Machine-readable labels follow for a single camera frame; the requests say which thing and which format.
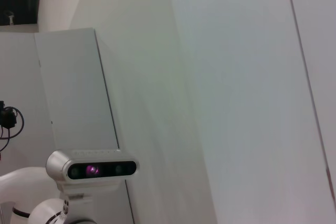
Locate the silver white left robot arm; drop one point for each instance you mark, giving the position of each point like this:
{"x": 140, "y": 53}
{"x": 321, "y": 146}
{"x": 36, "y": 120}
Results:
{"x": 39, "y": 213}

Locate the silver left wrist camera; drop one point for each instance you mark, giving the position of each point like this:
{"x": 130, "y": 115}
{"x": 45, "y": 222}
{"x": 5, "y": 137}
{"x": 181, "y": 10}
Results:
{"x": 60, "y": 166}

